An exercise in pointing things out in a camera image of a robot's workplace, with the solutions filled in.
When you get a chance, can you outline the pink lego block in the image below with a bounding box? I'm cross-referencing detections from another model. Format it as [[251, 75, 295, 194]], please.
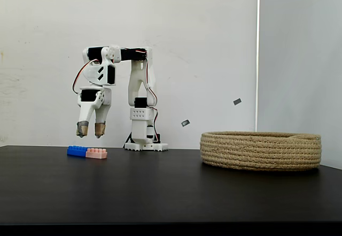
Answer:
[[85, 147, 108, 160]]

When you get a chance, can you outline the blue lego block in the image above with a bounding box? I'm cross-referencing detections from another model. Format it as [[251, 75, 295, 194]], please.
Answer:
[[67, 145, 89, 156]]

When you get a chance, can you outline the red white wrist servo cable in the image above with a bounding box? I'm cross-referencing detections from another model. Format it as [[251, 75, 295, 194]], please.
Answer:
[[71, 59, 93, 94]]

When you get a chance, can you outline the white vertical wall trim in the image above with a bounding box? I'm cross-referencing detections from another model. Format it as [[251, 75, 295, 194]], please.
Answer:
[[255, 0, 261, 132]]

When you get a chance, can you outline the red white arm servo cable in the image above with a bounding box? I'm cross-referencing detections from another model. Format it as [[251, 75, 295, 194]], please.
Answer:
[[144, 57, 159, 140]]

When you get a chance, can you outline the woven rope basket tray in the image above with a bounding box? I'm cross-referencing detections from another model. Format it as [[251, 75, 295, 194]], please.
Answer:
[[200, 131, 322, 171]]

